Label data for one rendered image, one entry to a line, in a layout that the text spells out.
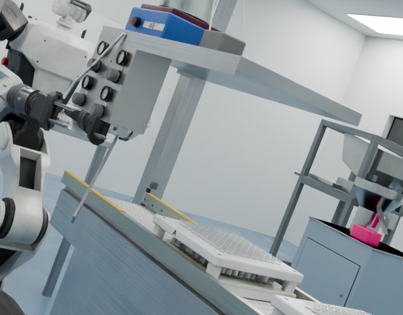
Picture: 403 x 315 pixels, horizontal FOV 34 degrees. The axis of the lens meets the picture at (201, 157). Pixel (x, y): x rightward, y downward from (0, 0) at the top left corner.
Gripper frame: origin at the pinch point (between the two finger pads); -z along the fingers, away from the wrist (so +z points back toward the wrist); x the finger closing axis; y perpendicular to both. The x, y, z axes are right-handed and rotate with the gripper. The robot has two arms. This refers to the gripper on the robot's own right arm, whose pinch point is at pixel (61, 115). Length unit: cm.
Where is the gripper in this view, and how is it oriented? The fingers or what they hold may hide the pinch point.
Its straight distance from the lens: 203.3
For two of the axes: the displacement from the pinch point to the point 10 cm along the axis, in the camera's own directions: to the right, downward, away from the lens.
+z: -8.6, -3.5, 3.6
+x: -3.6, 9.3, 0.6
